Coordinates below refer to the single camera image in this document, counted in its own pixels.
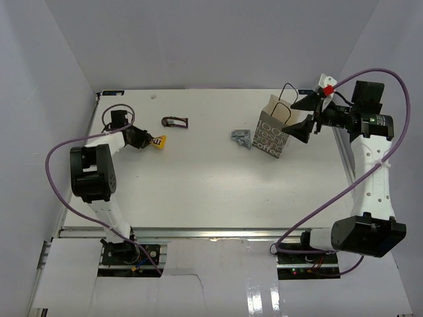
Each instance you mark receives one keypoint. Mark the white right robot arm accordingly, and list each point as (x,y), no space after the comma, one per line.
(371,229)

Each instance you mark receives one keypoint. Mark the grey blue snack packet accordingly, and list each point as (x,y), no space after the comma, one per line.
(242,136)

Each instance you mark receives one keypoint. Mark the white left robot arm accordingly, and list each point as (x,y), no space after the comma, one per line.
(94,180)

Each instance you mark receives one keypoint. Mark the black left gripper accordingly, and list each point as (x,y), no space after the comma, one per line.
(142,142)

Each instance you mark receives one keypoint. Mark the blue label left corner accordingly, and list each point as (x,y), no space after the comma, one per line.
(112,93)

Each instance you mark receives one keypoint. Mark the brown chocolate bar wrapper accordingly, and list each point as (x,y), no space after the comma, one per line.
(171,121)

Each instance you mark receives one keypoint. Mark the aluminium front rail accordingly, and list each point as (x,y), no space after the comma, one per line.
(168,234)

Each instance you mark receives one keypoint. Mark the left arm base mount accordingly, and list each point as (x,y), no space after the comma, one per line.
(126,254)

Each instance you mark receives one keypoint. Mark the brown paper coffee bag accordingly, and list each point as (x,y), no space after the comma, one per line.
(276,115)

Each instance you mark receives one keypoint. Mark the large yellow M&M packet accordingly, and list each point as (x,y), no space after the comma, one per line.
(159,142)

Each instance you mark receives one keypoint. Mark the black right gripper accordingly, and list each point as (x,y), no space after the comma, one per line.
(301,130)

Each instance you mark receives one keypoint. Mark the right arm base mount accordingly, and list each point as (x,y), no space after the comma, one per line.
(304,266)

